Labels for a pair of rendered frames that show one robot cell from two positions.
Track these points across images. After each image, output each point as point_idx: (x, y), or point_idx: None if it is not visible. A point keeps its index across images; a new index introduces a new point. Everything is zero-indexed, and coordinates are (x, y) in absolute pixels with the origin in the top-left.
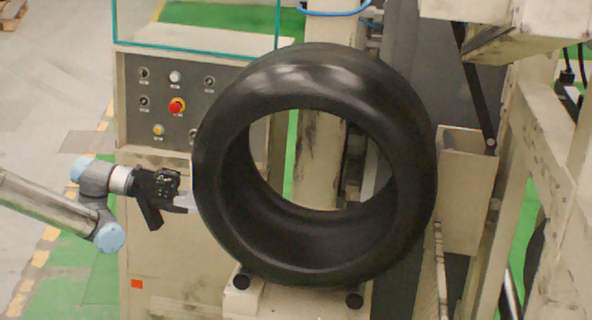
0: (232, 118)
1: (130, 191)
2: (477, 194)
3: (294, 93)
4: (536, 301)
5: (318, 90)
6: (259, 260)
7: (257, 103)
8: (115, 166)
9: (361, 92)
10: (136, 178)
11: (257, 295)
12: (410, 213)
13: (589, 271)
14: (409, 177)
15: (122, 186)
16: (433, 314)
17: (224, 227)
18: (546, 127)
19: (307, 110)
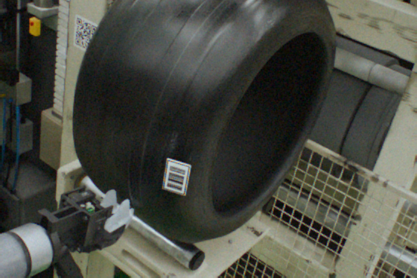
0: (238, 79)
1: (59, 256)
2: None
3: (290, 21)
4: (416, 121)
5: (304, 9)
6: (227, 223)
7: (262, 47)
8: (18, 238)
9: None
10: (58, 232)
11: (203, 261)
12: (323, 100)
13: None
14: (331, 67)
15: (51, 256)
16: (304, 175)
17: (206, 215)
18: None
19: None
